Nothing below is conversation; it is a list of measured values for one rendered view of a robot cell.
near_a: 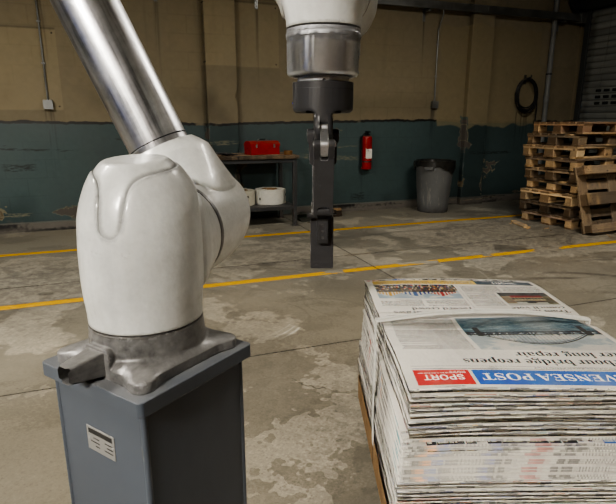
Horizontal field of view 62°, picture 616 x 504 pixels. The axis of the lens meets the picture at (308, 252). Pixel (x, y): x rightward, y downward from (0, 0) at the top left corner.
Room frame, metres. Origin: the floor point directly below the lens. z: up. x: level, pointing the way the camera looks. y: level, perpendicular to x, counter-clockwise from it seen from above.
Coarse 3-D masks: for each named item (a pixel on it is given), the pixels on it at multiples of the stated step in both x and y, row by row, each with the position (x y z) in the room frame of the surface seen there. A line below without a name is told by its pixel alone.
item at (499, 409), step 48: (432, 336) 0.59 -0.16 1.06; (480, 336) 0.60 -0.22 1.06; (528, 336) 0.60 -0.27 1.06; (576, 336) 0.59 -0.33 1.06; (384, 384) 0.59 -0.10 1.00; (432, 384) 0.47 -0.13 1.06; (480, 384) 0.47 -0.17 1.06; (528, 384) 0.47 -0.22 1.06; (576, 384) 0.47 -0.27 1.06; (384, 432) 0.56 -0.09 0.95; (432, 432) 0.46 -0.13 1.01; (480, 432) 0.46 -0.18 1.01; (528, 432) 0.46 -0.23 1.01; (576, 432) 0.46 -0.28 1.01; (384, 480) 0.56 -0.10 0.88; (432, 480) 0.47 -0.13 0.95; (480, 480) 0.47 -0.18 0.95; (528, 480) 0.47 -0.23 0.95; (576, 480) 0.47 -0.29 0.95
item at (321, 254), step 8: (312, 224) 0.66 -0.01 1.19; (328, 224) 0.66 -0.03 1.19; (312, 232) 0.66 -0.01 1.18; (328, 232) 0.66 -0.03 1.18; (312, 240) 0.66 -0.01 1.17; (328, 240) 0.66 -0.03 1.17; (312, 248) 0.66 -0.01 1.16; (320, 248) 0.66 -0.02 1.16; (328, 248) 0.66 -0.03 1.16; (312, 256) 0.66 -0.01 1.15; (320, 256) 0.66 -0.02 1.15; (328, 256) 0.66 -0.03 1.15; (312, 264) 0.66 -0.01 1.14; (320, 264) 0.66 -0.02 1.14; (328, 264) 0.66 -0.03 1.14
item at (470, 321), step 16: (400, 320) 0.66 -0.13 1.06; (416, 320) 0.65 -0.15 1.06; (432, 320) 0.65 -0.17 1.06; (448, 320) 0.65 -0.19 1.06; (464, 320) 0.65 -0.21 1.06; (480, 320) 0.65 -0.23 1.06; (496, 320) 0.65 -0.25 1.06; (512, 320) 0.65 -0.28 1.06; (528, 320) 0.65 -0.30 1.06; (544, 320) 0.65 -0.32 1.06; (560, 320) 0.65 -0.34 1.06; (576, 320) 0.66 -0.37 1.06; (384, 336) 0.63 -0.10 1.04
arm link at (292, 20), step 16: (288, 0) 0.64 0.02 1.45; (304, 0) 0.62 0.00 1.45; (320, 0) 0.62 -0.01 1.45; (336, 0) 0.62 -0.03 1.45; (352, 0) 0.63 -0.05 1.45; (368, 0) 0.67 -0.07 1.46; (288, 16) 0.65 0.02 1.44; (304, 16) 0.63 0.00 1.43; (320, 16) 0.62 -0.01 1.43; (336, 16) 0.62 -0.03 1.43; (352, 16) 0.63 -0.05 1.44
